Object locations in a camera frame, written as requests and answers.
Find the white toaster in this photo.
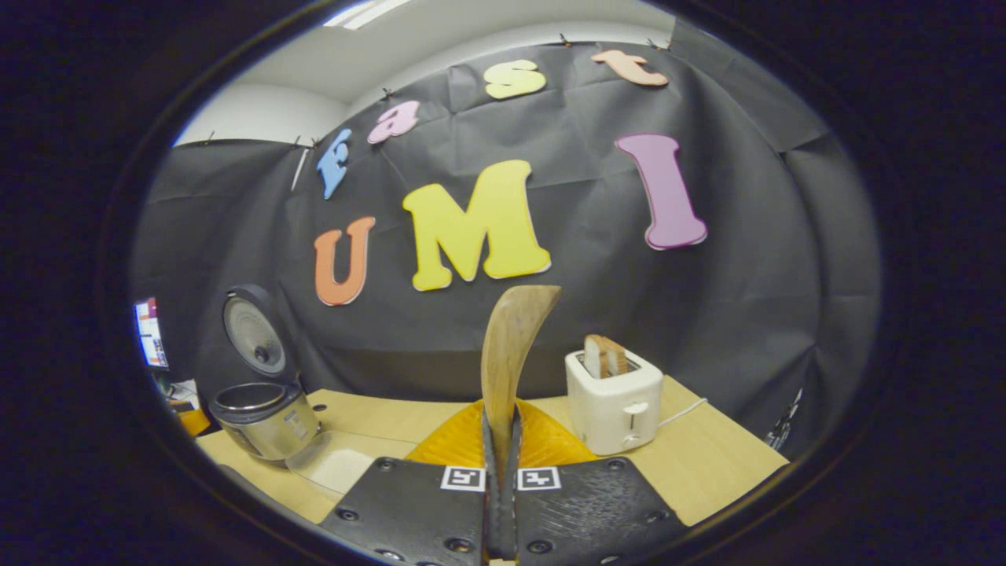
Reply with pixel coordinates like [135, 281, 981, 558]
[564, 346, 665, 457]

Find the clear container of rice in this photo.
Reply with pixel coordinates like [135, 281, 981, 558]
[287, 431, 417, 496]

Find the white toaster power cable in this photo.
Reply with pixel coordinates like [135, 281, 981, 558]
[656, 397, 708, 429]

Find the wooden spoon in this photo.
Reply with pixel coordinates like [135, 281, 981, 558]
[481, 285, 563, 472]

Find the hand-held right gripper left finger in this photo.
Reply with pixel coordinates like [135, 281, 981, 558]
[318, 397, 504, 566]

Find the black backdrop cloth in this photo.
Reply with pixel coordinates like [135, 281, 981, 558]
[130, 35, 881, 461]

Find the computer monitor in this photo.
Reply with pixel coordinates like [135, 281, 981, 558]
[134, 297, 170, 370]

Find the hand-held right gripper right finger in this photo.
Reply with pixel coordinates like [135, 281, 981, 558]
[503, 397, 688, 566]

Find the black metal stand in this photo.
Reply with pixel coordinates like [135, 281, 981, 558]
[766, 387, 804, 450]

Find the black and silver rice cooker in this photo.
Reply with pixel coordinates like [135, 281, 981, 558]
[208, 285, 323, 462]

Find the ceiling light panel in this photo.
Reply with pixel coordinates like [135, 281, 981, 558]
[324, 0, 411, 31]

